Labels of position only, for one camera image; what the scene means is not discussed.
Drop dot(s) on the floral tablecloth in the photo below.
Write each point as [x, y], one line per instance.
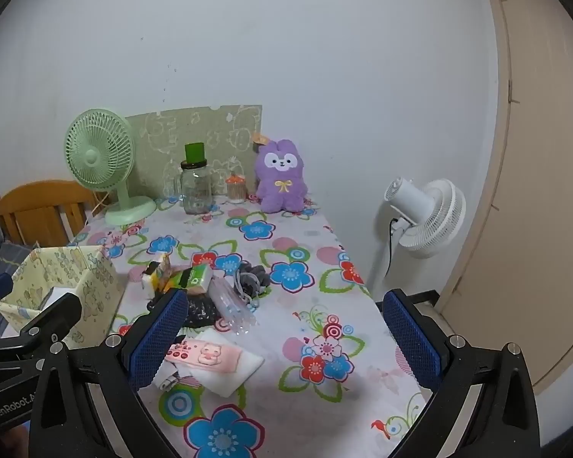
[333, 381]

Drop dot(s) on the toothpick jar orange lid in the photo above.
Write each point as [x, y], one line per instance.
[236, 188]

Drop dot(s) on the green desk fan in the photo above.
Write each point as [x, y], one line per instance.
[99, 150]

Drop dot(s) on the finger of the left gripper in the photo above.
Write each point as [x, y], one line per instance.
[53, 324]

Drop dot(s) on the glass mason jar mug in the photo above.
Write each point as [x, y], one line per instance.
[193, 186]

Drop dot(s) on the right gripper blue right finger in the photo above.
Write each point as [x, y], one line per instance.
[418, 336]

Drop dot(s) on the white standing fan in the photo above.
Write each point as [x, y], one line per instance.
[421, 221]

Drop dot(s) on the yellow patterned fabric box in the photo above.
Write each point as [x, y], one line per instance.
[82, 270]

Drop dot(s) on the black plastic bag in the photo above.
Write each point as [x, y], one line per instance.
[198, 312]

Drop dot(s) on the purple plush bunny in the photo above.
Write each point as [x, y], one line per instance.
[279, 173]

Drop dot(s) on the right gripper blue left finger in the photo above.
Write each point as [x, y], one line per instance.
[150, 337]

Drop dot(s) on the green tissue pack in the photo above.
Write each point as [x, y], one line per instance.
[194, 281]

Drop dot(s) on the pink pig tissue pack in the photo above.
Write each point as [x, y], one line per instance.
[205, 355]

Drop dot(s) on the sushi shaped toy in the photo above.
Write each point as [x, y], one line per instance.
[156, 275]

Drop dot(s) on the clear plastic bag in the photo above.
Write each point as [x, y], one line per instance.
[237, 313]

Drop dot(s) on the white sponge pad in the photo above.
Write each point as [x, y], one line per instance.
[221, 384]

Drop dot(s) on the beige door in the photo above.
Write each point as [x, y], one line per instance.
[513, 281]

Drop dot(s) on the green patterned board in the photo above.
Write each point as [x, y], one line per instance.
[160, 137]

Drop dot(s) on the wooden bed headboard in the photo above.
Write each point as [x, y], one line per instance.
[49, 213]

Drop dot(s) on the green cup on jar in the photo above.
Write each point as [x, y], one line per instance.
[195, 153]

